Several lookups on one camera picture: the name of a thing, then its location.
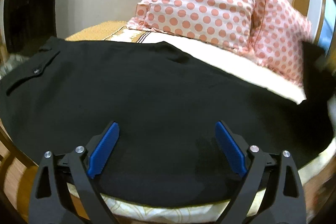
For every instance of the left polka dot pillow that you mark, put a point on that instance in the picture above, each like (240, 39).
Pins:
(202, 1)

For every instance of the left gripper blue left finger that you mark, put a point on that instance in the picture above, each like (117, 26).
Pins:
(50, 200)

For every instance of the yellow patterned bed sheet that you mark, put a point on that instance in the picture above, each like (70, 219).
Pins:
(318, 176)

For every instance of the blue glass window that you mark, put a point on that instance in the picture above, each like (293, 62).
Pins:
(328, 25)

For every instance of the black pants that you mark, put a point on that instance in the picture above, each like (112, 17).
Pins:
(166, 103)

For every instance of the black television screen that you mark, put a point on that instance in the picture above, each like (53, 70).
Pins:
(28, 6)

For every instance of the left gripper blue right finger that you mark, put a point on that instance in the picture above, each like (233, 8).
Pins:
(283, 200)

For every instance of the right polka dot pillow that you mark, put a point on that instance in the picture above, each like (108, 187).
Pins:
(277, 33)

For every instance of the polka dot pillow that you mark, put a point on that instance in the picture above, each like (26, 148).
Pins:
(202, 1)
(277, 33)

